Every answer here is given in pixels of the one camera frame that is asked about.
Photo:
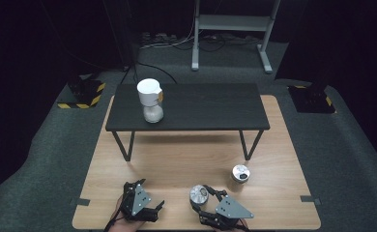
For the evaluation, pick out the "yellow-black striped stand base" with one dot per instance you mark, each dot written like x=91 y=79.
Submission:
x=312 y=100
x=83 y=93

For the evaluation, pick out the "dark stand pole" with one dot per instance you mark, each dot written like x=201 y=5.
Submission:
x=125 y=35

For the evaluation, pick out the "silver-lidded jar of yellow powder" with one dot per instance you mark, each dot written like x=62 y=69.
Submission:
x=198 y=194

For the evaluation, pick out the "person's right hand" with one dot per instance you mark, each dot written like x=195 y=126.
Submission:
x=241 y=225

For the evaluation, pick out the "grey tape strip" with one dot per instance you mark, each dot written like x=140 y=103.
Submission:
x=310 y=199
x=79 y=202

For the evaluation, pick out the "black power strip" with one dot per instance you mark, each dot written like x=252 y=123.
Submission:
x=157 y=37

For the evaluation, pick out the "grey metal stand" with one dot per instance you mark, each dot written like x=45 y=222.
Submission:
x=231 y=22

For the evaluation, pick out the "white-capped glass jar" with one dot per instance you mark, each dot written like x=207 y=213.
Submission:
x=149 y=93

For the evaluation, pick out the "silver-lidded jar with dark spot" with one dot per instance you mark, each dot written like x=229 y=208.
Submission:
x=240 y=173

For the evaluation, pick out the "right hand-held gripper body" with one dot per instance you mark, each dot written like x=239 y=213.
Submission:
x=231 y=208

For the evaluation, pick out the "black raised shelf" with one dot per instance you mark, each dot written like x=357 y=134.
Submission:
x=202 y=106

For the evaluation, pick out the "person's left hand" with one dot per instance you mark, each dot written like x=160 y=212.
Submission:
x=115 y=214

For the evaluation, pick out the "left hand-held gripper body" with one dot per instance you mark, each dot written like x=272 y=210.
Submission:
x=139 y=199

